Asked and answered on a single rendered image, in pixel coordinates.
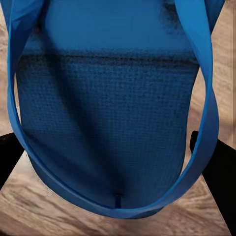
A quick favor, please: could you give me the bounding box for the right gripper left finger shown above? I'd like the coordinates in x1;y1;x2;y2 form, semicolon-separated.
0;132;25;190

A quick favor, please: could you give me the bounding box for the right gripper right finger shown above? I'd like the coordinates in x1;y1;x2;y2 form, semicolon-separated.
190;131;236;236

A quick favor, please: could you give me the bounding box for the sandal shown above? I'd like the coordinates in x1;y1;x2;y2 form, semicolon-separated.
0;0;226;219

